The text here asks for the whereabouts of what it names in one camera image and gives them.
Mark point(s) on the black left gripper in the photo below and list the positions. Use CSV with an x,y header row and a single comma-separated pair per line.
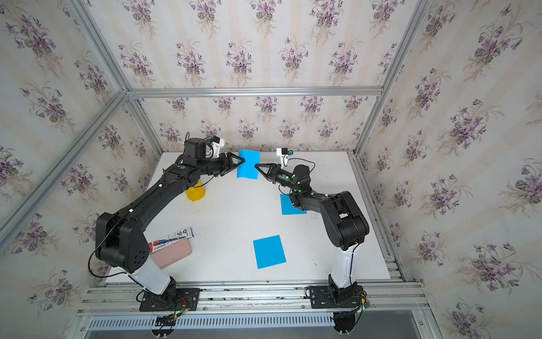
x,y
226,167

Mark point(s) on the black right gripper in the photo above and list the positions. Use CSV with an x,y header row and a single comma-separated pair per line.
x,y
273,169

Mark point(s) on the blue paper sheet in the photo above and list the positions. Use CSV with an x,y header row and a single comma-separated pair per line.
x,y
247,170
287,207
269,252

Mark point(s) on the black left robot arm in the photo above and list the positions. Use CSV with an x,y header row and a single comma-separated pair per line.
x,y
119,237

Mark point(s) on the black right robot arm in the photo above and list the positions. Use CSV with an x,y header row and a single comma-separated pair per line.
x,y
345,224

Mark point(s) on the yellow pen cup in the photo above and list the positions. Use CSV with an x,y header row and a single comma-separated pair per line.
x,y
197,192

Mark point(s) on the blue paper sheet front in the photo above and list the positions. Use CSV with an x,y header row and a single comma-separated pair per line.
x,y
269,252

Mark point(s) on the white pen box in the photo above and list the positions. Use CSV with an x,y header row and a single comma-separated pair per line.
x,y
170,239

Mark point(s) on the pink pencil case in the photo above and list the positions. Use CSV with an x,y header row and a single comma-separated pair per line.
x,y
173,253

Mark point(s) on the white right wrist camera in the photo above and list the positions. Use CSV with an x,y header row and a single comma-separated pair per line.
x,y
284,154

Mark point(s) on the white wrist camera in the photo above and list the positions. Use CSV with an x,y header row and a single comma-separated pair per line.
x,y
215,144
284,154

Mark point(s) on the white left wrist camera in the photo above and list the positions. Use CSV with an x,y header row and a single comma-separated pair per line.
x,y
215,144

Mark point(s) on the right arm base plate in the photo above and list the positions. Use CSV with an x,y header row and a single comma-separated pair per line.
x,y
336,296

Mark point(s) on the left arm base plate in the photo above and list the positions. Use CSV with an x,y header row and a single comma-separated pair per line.
x,y
169,300

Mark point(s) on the aluminium rail frame front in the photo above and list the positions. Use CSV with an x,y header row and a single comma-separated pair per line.
x,y
210,305

